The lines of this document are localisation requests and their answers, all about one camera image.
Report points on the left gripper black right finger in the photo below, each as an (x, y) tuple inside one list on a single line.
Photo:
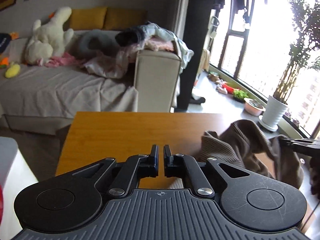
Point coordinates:
[(189, 171)]

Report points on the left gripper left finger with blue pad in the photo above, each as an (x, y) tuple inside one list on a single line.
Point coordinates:
[(134, 169)]

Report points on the striped grey knit sweater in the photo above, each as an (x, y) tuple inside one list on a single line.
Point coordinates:
[(244, 145)]

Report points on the clothes pile on sofa arm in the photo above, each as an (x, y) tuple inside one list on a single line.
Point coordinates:
[(149, 36)]

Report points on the white ribbed plant pot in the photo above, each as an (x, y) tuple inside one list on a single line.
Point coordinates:
[(273, 113)]

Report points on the pink flower pot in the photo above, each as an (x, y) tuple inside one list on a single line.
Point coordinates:
[(253, 107)]

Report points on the grey covered sofa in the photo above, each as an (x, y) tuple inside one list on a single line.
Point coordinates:
[(43, 100)]

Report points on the white side cabinet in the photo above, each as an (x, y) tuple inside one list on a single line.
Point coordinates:
[(16, 175)]

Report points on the pink cloth on sofa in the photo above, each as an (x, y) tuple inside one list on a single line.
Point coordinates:
[(57, 61)]

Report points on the bamboo plant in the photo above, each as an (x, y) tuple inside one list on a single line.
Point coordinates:
[(306, 25)]

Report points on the grey neck pillow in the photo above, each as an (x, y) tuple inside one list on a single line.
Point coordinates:
[(96, 42)]

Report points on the white plush rabbit toy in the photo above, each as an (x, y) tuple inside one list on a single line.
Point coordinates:
[(50, 39)]

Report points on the yellow cushion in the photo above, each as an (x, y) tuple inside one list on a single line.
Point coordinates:
[(87, 19)]

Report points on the yellow plush lemon toy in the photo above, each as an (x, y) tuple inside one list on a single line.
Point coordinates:
[(12, 71)]

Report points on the dark navy cap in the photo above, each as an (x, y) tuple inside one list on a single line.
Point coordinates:
[(5, 40)]

